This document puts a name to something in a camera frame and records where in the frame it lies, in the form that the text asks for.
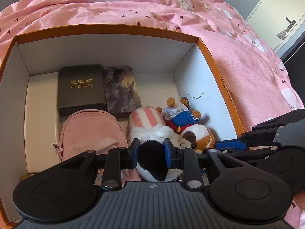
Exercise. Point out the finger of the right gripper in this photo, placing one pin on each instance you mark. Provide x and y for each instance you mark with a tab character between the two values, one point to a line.
265	132
248	149

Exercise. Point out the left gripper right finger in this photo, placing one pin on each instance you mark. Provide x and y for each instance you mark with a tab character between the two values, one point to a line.
184	159

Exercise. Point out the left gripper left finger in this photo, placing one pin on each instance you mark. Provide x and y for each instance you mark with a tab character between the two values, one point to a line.
119	159

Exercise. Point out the sailor dog plush toy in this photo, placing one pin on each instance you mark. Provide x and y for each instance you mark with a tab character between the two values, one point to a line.
178	116

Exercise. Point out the pink fabric pouch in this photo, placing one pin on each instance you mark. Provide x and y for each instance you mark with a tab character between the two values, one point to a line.
89	130

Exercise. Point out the black white plush toy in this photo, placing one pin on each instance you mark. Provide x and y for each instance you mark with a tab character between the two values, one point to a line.
147	125

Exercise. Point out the illustrated warrior card box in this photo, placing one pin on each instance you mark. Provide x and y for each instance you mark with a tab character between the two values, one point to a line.
121	93

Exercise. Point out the dark grey textured box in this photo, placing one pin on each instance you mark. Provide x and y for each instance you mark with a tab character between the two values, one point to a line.
80	88

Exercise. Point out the pink heart-print duvet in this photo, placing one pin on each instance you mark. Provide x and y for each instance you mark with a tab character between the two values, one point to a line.
255	78

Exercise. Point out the orange cardboard storage box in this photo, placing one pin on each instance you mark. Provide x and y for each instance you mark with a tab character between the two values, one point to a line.
49	74

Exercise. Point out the white door with handle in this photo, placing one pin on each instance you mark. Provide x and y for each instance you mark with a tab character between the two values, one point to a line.
275	21

